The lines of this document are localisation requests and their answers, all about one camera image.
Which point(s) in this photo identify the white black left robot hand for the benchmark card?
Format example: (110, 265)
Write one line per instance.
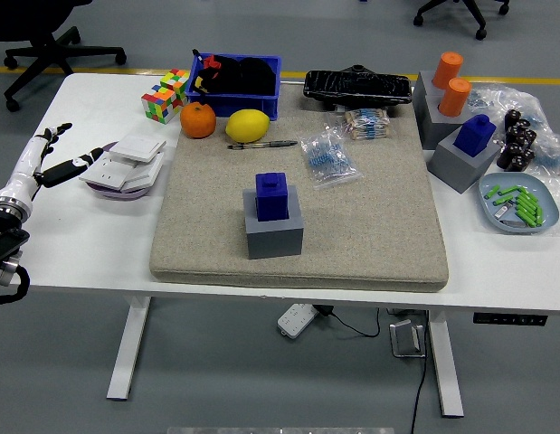
(24, 167)

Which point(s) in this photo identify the blue square seal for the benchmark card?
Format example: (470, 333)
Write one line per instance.
(271, 196)
(474, 135)

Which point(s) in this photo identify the grey cube seal holder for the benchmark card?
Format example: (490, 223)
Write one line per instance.
(456, 174)
(275, 237)

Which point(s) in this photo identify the orange cylinder seal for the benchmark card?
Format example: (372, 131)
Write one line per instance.
(455, 97)
(447, 70)

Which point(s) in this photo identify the purple round plate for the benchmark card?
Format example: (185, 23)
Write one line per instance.
(126, 194)

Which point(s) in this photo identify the black office chair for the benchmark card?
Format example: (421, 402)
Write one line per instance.
(44, 50)

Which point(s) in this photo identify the black table control panel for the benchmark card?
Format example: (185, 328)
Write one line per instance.
(510, 318)

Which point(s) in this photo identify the white table leg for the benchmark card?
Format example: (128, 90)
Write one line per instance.
(444, 361)
(128, 352)

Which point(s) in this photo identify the large colourful puzzle cube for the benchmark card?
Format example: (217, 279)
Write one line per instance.
(159, 105)

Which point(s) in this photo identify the small colourful puzzle cube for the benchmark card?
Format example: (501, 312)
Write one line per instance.
(175, 81)

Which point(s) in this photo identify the orange fruit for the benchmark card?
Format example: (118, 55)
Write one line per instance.
(198, 121)

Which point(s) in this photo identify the silver metal stand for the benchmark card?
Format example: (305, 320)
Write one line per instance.
(406, 339)

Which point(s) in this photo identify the grey flat blade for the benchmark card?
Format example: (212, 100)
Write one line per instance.
(511, 223)

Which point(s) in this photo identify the green cylindrical part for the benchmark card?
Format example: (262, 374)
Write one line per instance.
(526, 217)
(528, 195)
(503, 200)
(508, 190)
(491, 192)
(527, 202)
(525, 208)
(539, 216)

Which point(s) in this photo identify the black pouch red yellow trim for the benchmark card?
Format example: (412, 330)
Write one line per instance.
(216, 77)

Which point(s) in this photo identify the small silver metal piece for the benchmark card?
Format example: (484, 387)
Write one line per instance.
(501, 212)

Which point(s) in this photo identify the yellow lemon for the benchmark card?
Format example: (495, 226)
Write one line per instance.
(248, 126)

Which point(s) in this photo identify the blue plastic bin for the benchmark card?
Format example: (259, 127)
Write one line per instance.
(243, 105)

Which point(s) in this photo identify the light blue plate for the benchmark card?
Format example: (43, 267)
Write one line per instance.
(544, 194)

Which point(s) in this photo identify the black clear pen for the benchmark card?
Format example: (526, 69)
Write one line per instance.
(261, 144)

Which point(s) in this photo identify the black round cloth bundle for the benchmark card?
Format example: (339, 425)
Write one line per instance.
(257, 77)

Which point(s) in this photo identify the black capacitor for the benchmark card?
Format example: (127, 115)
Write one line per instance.
(515, 134)
(524, 125)
(529, 137)
(517, 163)
(512, 119)
(507, 154)
(527, 156)

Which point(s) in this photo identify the clear bag blue parts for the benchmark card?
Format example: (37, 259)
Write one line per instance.
(553, 156)

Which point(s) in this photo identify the grey-brown fabric mat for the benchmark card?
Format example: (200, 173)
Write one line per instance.
(352, 235)

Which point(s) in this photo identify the white power strip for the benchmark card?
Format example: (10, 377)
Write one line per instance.
(297, 320)

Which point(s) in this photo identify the clear bag blue resistors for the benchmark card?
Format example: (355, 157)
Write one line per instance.
(327, 158)

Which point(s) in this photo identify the grey cube cylinder holder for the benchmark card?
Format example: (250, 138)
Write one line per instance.
(435, 129)
(422, 90)

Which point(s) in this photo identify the crumpled clear plastic bag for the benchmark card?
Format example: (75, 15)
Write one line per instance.
(501, 97)

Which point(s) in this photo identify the black wrapped tray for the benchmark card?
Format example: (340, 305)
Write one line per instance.
(356, 88)

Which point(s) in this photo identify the clear bag taped resistors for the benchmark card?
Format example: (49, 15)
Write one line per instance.
(365, 123)

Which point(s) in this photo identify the black office chair base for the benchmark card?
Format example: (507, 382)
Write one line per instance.
(469, 11)

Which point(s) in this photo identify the white wall socket panel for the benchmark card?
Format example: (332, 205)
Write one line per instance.
(105, 172)

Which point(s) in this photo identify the white wall switch panel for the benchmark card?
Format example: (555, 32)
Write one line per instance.
(137, 148)

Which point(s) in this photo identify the white plain wall panel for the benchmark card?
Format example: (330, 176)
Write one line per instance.
(148, 174)

